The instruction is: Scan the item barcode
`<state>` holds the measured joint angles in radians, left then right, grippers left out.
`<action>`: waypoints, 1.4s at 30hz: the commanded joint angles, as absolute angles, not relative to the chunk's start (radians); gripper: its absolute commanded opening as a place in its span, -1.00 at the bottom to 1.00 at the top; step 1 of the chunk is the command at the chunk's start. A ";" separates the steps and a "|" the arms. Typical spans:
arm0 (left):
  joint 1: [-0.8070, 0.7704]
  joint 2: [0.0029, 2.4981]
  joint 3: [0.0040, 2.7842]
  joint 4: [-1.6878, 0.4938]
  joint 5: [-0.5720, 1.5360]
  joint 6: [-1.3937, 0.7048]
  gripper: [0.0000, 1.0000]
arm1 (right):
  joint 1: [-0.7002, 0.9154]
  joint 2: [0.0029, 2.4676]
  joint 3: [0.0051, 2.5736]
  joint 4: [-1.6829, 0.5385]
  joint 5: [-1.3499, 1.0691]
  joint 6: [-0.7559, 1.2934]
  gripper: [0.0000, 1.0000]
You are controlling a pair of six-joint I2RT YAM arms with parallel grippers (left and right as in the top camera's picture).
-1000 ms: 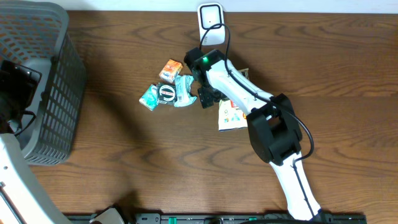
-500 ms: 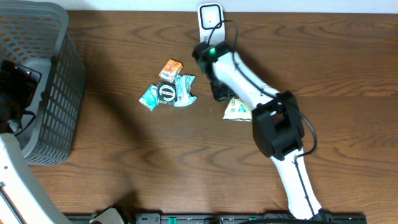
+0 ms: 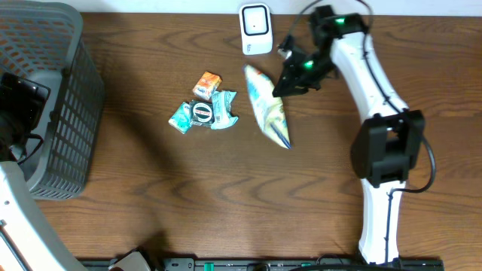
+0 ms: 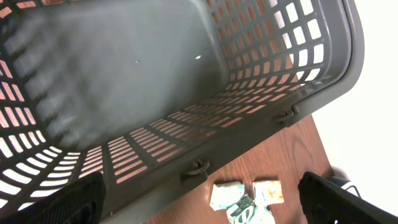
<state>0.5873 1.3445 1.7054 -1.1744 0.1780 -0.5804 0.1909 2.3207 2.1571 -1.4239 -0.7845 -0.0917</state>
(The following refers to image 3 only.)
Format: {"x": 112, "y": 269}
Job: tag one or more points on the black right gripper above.
{"x": 293, "y": 83}

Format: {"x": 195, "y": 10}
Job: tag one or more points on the yellow snack bag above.
{"x": 268, "y": 110}

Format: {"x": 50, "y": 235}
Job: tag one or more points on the teal snack packet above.
{"x": 222, "y": 103}

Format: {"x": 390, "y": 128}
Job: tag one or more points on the orange small box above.
{"x": 207, "y": 85}

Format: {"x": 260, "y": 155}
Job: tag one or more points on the black round-logo packet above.
{"x": 202, "y": 113}

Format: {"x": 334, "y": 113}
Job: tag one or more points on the teal small box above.
{"x": 181, "y": 120}

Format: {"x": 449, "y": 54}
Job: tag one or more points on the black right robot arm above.
{"x": 387, "y": 145}

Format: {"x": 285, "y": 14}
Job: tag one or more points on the white barcode scanner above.
{"x": 256, "y": 29}

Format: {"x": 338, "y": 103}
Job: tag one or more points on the grey plastic mesh basket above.
{"x": 42, "y": 42}

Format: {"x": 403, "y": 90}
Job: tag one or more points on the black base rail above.
{"x": 139, "y": 259}

